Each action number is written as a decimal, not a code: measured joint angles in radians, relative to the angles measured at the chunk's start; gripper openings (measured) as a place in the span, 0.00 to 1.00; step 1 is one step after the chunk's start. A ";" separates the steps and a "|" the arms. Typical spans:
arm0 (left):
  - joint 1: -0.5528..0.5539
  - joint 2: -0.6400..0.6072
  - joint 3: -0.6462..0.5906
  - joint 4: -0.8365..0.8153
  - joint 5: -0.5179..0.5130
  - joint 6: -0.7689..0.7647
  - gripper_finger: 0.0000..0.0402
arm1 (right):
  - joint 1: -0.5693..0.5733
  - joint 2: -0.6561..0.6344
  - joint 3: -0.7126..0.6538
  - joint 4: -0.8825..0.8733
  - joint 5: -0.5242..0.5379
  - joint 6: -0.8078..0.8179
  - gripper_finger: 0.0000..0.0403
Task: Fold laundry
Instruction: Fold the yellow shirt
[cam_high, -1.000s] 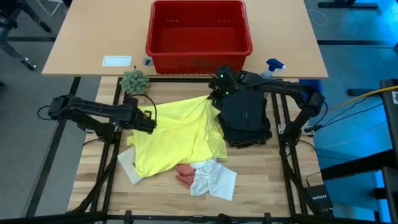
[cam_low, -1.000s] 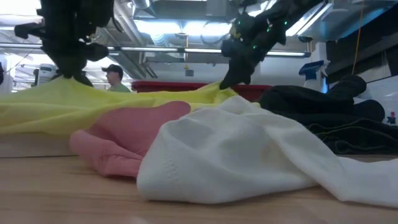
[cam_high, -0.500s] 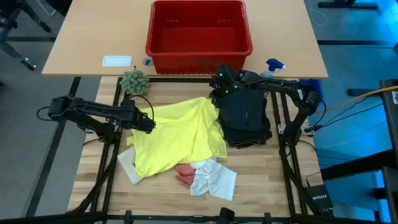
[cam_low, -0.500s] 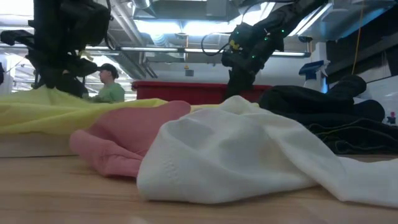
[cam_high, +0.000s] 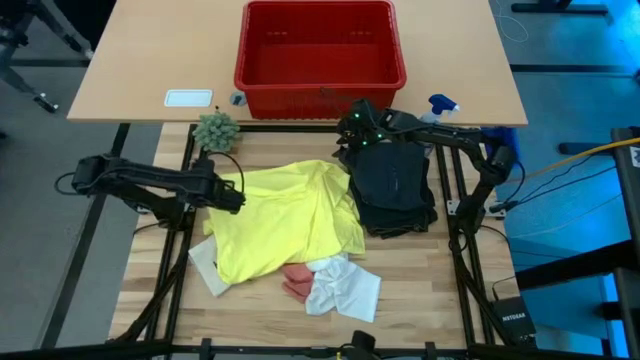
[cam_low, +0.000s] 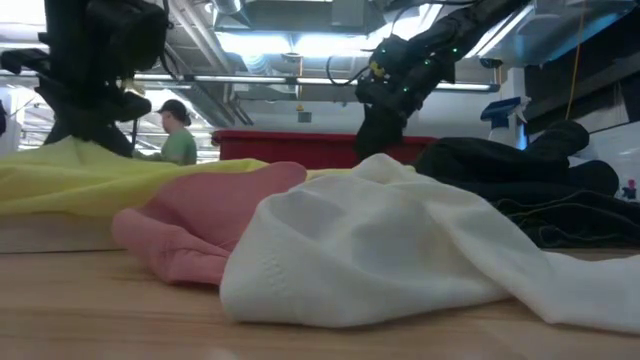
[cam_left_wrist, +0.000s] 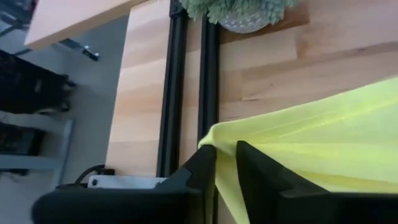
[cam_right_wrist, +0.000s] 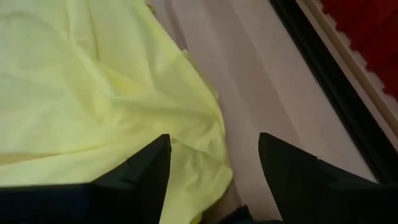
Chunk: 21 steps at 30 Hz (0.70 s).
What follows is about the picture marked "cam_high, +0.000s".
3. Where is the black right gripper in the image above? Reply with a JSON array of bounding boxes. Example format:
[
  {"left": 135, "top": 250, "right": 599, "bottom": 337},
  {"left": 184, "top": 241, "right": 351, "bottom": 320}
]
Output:
[{"left": 337, "top": 98, "right": 399, "bottom": 149}]

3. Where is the black garment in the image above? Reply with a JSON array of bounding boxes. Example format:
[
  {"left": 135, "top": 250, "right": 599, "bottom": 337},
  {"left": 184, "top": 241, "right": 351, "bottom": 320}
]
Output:
[{"left": 344, "top": 142, "right": 432, "bottom": 211}]

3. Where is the yellow-green shirt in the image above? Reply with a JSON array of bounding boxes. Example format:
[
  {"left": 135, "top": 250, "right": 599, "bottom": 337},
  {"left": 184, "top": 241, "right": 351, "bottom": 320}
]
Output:
[{"left": 202, "top": 159, "right": 366, "bottom": 286}]

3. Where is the pink cloth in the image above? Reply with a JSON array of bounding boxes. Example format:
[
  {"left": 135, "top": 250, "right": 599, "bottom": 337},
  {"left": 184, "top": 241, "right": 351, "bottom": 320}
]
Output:
[{"left": 281, "top": 263, "right": 316, "bottom": 304}]

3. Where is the white garment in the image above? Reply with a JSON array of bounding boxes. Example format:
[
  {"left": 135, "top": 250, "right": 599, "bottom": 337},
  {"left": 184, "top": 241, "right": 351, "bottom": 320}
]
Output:
[{"left": 304, "top": 253, "right": 382, "bottom": 324}]

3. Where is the red plastic laundry basket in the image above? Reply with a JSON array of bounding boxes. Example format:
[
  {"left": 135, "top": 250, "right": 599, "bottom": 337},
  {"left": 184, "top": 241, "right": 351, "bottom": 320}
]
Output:
[{"left": 233, "top": 0, "right": 407, "bottom": 121}]

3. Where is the green succulent plant in pot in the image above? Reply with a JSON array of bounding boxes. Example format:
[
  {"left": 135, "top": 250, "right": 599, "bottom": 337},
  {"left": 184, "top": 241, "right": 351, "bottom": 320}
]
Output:
[{"left": 192, "top": 112, "right": 241, "bottom": 154}]

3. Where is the white Houston tote bag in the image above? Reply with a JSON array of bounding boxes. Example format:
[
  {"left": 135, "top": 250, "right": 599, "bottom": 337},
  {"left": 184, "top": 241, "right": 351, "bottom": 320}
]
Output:
[{"left": 188, "top": 234, "right": 231, "bottom": 297}]

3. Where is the blue spray bottle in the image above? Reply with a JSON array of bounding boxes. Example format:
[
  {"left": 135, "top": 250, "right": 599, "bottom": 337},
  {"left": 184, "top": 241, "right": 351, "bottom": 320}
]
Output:
[{"left": 419, "top": 93, "right": 460, "bottom": 151}]

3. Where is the white paper card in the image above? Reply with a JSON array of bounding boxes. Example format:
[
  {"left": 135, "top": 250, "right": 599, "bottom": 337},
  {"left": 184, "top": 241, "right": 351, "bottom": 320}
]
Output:
[{"left": 163, "top": 88, "right": 214, "bottom": 109}]

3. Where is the blue bin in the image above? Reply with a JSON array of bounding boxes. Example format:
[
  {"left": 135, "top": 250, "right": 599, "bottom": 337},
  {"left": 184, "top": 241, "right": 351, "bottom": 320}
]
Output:
[{"left": 480, "top": 127, "right": 522, "bottom": 166}]

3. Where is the black table leg bar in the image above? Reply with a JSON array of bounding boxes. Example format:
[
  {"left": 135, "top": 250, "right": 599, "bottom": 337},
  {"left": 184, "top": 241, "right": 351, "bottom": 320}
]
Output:
[{"left": 39, "top": 122, "right": 131, "bottom": 350}]

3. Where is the black desk foot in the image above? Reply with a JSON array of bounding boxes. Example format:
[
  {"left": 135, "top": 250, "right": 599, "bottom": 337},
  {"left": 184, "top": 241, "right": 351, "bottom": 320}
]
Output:
[{"left": 510, "top": 1, "right": 609, "bottom": 15}]

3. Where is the person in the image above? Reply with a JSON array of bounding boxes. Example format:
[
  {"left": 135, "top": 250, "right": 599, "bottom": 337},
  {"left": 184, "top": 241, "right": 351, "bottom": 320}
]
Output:
[{"left": 49, "top": 0, "right": 119, "bottom": 56}]

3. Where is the black wheeled stand base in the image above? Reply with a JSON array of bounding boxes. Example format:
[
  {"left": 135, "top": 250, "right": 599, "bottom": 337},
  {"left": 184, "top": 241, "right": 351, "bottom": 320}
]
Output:
[{"left": 0, "top": 0, "right": 84, "bottom": 115}]

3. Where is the black Netgear router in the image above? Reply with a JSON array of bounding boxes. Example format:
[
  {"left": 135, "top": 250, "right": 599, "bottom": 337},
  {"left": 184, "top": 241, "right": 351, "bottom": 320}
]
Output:
[{"left": 489, "top": 295, "right": 537, "bottom": 346}]

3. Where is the black equipment stand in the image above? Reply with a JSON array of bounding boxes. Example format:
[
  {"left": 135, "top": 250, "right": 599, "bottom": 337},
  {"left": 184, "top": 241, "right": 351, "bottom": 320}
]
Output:
[{"left": 514, "top": 124, "right": 640, "bottom": 360}]

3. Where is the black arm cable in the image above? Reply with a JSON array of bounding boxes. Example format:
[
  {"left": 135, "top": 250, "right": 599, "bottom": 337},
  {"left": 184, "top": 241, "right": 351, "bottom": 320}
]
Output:
[{"left": 207, "top": 151, "right": 246, "bottom": 194}]

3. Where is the white floor cable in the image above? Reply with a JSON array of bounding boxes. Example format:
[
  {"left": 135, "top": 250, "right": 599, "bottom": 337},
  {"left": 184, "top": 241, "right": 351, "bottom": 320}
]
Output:
[{"left": 492, "top": 0, "right": 530, "bottom": 44}]

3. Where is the black aluminium table frame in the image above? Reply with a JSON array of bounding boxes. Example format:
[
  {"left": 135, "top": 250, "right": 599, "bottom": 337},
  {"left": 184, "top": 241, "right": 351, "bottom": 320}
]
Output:
[{"left": 0, "top": 122, "right": 626, "bottom": 360}]

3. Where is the yellow cable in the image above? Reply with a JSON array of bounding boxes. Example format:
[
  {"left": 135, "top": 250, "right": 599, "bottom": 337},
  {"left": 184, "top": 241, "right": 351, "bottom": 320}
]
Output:
[{"left": 527, "top": 133, "right": 640, "bottom": 179}]

